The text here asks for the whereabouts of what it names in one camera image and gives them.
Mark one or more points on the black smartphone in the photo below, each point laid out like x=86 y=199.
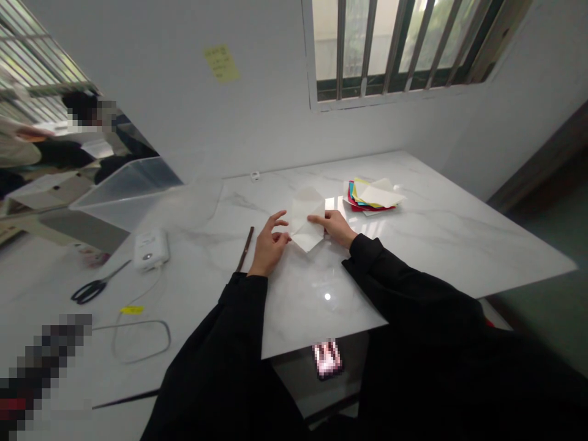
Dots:
x=327 y=359

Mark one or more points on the yellow sticky note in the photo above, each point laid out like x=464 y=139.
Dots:
x=222 y=64

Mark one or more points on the stack of coloured paper sheets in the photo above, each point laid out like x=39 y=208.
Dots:
x=374 y=195

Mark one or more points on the thin brown stick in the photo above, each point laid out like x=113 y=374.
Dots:
x=244 y=251

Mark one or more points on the person's left hand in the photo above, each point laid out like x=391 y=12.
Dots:
x=265 y=250

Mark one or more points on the white rectangular device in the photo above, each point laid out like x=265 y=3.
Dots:
x=151 y=248

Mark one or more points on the white paper sheet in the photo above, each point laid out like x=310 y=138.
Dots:
x=304 y=216

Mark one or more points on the clear plastic storage bin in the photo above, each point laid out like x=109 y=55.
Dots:
x=124 y=190

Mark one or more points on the barred window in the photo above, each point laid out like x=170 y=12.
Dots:
x=404 y=46

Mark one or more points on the white cardboard box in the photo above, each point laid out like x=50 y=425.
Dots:
x=50 y=190

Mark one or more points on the brown wooden door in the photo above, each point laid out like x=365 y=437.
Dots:
x=546 y=161

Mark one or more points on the window with blinds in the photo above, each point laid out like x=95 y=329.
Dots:
x=32 y=59

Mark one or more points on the person's right hand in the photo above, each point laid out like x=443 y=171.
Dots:
x=339 y=229

